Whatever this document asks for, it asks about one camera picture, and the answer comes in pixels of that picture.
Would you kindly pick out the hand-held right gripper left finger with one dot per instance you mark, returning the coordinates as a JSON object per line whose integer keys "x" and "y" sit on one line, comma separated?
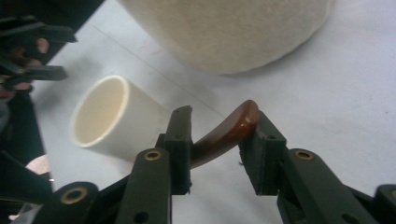
{"x": 149, "y": 186}

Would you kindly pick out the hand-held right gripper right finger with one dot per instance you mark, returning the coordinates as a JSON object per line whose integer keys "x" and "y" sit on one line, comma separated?
{"x": 299, "y": 186}

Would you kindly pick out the white cup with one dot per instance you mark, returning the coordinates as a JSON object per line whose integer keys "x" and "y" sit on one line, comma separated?
{"x": 134, "y": 124}

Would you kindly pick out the brown wooden spoon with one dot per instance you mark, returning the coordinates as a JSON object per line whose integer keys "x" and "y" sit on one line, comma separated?
{"x": 227, "y": 133}

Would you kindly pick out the beige rice container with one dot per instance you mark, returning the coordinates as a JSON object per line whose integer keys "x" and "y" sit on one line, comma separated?
{"x": 230, "y": 34}

